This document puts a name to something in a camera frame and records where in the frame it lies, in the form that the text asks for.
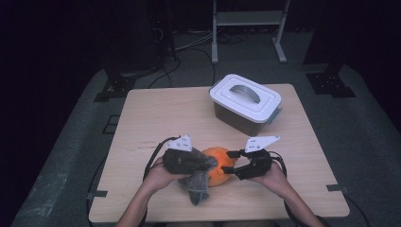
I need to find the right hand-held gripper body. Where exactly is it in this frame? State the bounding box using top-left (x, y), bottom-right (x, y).
top-left (237, 135), bottom-right (281, 182)

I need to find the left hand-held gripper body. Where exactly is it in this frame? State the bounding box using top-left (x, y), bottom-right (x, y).
top-left (162, 134), bottom-right (218, 175)

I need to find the orange plush toy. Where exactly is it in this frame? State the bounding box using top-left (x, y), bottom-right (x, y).
top-left (201, 146), bottom-right (237, 187)

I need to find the grey cloth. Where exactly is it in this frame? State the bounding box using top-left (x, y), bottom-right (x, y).
top-left (178, 148), bottom-right (219, 206)

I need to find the white box lid grey handle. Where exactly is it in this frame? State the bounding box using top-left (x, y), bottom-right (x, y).
top-left (208, 73), bottom-right (283, 124)

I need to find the person's right hand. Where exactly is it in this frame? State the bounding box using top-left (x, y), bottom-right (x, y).
top-left (252, 164), bottom-right (292, 199)

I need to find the person's left hand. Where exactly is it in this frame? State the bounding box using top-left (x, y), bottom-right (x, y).
top-left (143, 157), bottom-right (190, 194)

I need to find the black tape strip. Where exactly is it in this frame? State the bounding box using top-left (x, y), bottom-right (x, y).
top-left (325, 183), bottom-right (351, 194)
top-left (86, 189), bottom-right (109, 201)

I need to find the black floor tape square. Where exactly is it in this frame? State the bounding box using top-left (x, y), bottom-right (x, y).
top-left (102, 114), bottom-right (121, 135)

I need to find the white metal stand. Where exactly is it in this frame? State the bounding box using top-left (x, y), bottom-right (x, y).
top-left (211, 0), bottom-right (291, 65)

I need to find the right hand-held gripper cable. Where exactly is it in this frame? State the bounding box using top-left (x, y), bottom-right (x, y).
top-left (268, 150), bottom-right (288, 178)

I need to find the hand-held gripper cable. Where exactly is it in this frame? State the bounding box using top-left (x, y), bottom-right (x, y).
top-left (143, 135), bottom-right (181, 182)
top-left (268, 150), bottom-right (288, 178)

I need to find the left hand-held gripper cable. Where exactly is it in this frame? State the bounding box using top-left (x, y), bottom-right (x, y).
top-left (143, 135), bottom-right (181, 182)

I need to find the black floor cable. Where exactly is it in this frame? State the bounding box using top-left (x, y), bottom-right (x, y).
top-left (148, 46), bottom-right (218, 89)

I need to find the thin black cable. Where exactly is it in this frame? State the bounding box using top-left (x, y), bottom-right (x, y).
top-left (344, 194), bottom-right (371, 227)
top-left (85, 155), bottom-right (108, 227)

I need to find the black stand with cables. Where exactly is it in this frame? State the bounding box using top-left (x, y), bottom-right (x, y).
top-left (93, 56), bottom-right (160, 103)

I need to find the black stand with base plate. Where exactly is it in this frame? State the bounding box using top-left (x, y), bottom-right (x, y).
top-left (304, 0), bottom-right (357, 98)

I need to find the white floor cable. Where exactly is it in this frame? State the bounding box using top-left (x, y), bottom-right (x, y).
top-left (174, 31), bottom-right (214, 52)

